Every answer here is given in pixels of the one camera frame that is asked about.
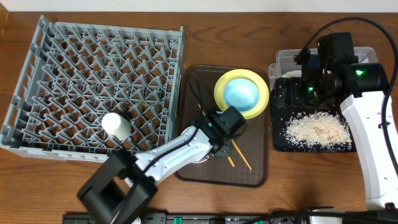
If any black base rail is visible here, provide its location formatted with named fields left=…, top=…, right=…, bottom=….
left=62, top=208, right=398, bottom=224

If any white cup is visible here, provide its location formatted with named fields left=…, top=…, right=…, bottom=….
left=101, top=113, right=131, bottom=141

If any spilled rice pile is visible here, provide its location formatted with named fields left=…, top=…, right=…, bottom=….
left=284, top=111, right=353, bottom=150

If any brown plastic tray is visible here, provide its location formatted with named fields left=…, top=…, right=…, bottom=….
left=175, top=65, right=270, bottom=188

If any right wooden chopstick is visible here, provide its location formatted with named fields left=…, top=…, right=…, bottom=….
left=231, top=139, right=252, bottom=171

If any yellow plate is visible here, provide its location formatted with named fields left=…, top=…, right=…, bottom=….
left=214, top=69, right=269, bottom=119

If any clear plastic bin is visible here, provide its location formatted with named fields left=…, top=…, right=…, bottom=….
left=269, top=47, right=378, bottom=90

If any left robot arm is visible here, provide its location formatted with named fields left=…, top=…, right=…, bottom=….
left=77, top=106, right=247, bottom=223

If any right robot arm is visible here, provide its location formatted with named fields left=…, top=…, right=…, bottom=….
left=294, top=32, right=397, bottom=210

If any black waste bin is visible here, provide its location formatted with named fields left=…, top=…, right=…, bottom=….
left=270, top=77, right=356, bottom=152

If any light blue bowl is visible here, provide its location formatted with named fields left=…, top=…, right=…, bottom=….
left=223, top=78, right=259, bottom=112

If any grey dishwasher rack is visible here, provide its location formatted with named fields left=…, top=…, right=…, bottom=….
left=1, top=17, right=186, bottom=162

